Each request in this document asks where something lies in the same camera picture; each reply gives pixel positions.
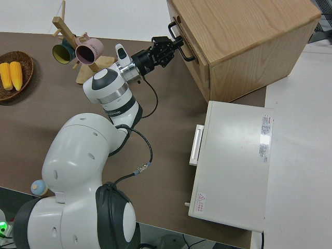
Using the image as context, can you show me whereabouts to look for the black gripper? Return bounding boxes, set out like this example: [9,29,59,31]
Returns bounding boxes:
[149,36,186,69]

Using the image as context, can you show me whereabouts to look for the wooden drawer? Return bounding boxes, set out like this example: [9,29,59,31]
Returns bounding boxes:
[167,14,211,102]

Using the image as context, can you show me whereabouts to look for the wooden mug tree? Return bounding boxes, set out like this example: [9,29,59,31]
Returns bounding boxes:
[51,0,116,85]

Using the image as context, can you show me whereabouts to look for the white oven door handle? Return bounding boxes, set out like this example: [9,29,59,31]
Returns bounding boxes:
[188,124,206,167]

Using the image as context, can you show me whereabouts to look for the white toaster oven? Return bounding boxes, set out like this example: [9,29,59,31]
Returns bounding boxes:
[187,100,275,233]

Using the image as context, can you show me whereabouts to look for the blue shaker wooden knob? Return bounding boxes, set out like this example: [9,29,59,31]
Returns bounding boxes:
[30,179,50,197]

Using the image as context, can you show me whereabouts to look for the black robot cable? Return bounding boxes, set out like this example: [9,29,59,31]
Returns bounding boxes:
[105,76,159,190]

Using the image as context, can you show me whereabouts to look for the dark teal mug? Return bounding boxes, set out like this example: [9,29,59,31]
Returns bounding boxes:
[51,36,76,65]

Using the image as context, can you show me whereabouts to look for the black drawer handle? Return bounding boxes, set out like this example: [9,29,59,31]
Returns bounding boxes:
[168,22,196,63]

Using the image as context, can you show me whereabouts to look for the white device green light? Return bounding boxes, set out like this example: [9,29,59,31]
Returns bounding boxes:
[0,209,15,238]

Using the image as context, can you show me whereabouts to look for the wooden cabinet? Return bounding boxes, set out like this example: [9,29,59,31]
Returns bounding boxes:
[165,0,323,103]

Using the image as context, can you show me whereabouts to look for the yellow corn cob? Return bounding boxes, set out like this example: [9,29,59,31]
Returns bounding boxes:
[9,61,24,92]
[0,63,13,91]

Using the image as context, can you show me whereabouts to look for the brown wicker basket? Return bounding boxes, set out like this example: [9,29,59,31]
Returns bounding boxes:
[0,51,35,102]

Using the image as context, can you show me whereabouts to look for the pink mug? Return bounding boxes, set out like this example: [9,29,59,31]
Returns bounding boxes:
[75,34,105,66]

